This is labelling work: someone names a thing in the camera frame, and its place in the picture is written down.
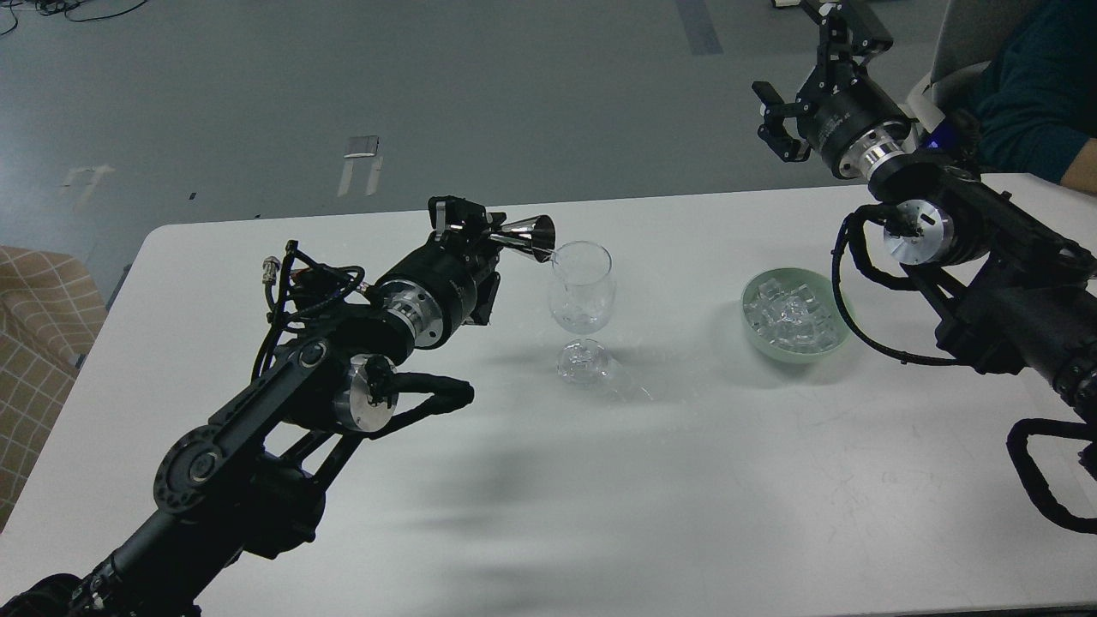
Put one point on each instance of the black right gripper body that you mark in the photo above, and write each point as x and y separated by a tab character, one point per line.
853	126

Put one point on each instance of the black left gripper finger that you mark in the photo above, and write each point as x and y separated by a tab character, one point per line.
486	297
462	227

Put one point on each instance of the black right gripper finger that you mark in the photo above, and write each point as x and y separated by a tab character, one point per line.
773	131
850	36

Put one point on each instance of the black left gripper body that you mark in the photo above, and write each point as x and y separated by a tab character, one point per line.
434	294

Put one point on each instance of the silver steel jigger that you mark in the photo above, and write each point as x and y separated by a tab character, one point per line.
534	237

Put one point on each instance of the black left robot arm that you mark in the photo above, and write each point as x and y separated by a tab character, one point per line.
253	479

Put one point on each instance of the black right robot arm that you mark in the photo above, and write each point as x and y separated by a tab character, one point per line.
1010	292

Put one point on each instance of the clear wine glass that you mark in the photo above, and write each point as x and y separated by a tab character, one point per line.
581	300

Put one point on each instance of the pile of clear ice cubes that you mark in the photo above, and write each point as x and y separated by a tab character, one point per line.
791	317

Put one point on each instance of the grey office chair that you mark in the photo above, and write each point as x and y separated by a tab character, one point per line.
971	36

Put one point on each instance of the green bowl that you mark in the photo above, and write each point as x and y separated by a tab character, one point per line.
822	286

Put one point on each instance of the seated person in teal sweater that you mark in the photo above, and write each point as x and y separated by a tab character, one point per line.
1035	103

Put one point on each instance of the beige checkered cushion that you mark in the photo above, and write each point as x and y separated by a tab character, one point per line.
51	315

